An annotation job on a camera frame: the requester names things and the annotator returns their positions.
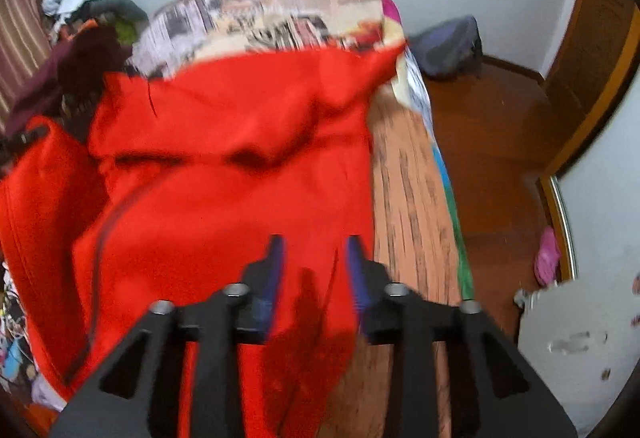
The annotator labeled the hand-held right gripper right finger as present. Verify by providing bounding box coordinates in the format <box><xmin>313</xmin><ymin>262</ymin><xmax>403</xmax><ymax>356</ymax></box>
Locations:
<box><xmin>346</xmin><ymin>234</ymin><xmax>578</xmax><ymax>438</ymax></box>

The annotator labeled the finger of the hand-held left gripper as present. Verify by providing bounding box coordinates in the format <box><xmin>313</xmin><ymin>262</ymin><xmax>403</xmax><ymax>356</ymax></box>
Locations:
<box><xmin>0</xmin><ymin>124</ymin><xmax>51</xmax><ymax>163</ymax></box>

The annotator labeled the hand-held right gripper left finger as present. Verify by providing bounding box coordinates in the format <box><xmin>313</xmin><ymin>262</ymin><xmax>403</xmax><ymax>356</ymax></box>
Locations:
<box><xmin>50</xmin><ymin>234</ymin><xmax>286</xmax><ymax>438</ymax></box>

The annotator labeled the red garment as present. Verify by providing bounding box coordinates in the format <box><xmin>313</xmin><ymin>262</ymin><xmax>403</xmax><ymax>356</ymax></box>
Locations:
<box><xmin>0</xmin><ymin>42</ymin><xmax>408</xmax><ymax>438</ymax></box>

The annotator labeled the pile of mixed clothes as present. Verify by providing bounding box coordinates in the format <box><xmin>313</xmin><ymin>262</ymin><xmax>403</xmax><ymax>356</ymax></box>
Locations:
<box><xmin>42</xmin><ymin>0</ymin><xmax>149</xmax><ymax>43</ymax></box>

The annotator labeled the dark maroon cloth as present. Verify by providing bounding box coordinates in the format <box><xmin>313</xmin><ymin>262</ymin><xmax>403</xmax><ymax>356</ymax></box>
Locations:
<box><xmin>7</xmin><ymin>25</ymin><xmax>135</xmax><ymax>139</ymax></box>

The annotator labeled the bed with newspaper-print sheet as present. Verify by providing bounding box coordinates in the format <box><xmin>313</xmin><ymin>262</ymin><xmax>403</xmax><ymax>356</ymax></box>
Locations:
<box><xmin>127</xmin><ymin>0</ymin><xmax>476</xmax><ymax>438</ymax></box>

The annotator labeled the multicoloured plush blanket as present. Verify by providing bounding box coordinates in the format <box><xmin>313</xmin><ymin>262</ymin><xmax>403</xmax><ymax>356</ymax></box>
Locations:
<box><xmin>380</xmin><ymin>0</ymin><xmax>476</xmax><ymax>303</ymax></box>

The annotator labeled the striped curtain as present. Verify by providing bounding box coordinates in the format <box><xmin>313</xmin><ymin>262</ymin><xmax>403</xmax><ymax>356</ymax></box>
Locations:
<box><xmin>0</xmin><ymin>0</ymin><xmax>62</xmax><ymax>119</ymax></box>

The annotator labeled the colourful clutter pile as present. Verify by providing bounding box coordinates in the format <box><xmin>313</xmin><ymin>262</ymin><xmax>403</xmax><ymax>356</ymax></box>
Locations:
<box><xmin>0</xmin><ymin>258</ymin><xmax>66</xmax><ymax>414</ymax></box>

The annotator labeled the pink slipper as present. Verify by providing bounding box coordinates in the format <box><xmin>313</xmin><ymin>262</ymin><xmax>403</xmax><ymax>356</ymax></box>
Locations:
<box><xmin>534</xmin><ymin>226</ymin><xmax>562</xmax><ymax>287</ymax></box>

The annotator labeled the grey patterned quilt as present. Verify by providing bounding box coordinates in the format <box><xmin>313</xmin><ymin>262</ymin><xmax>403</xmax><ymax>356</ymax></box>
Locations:
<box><xmin>402</xmin><ymin>48</ymin><xmax>437</xmax><ymax>139</ymax></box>

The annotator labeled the white cabinet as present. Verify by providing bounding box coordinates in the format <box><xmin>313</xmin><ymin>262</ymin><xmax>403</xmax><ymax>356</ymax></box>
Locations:
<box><xmin>516</xmin><ymin>263</ymin><xmax>640</xmax><ymax>437</ymax></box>

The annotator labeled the purple grey backpack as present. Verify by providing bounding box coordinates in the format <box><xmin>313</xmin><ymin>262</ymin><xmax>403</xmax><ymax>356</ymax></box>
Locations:
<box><xmin>407</xmin><ymin>16</ymin><xmax>484</xmax><ymax>79</ymax></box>

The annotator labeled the wooden door frame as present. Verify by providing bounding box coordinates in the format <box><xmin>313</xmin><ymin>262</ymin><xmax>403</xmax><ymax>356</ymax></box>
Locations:
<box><xmin>542</xmin><ymin>0</ymin><xmax>640</xmax><ymax>179</ymax></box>

